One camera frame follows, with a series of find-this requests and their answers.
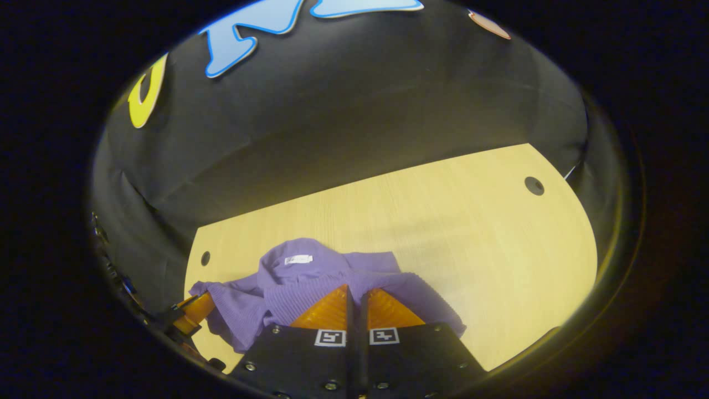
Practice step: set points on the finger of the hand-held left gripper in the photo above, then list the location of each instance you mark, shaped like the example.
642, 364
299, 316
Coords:
196, 313

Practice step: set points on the black backdrop cloth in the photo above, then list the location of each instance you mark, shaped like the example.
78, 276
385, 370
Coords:
360, 111

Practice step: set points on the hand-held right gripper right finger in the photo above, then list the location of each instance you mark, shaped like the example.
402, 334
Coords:
421, 366

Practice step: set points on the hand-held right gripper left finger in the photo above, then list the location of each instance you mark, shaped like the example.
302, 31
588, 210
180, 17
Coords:
299, 366

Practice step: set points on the purple knit garment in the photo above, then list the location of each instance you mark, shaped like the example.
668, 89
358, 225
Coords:
310, 277

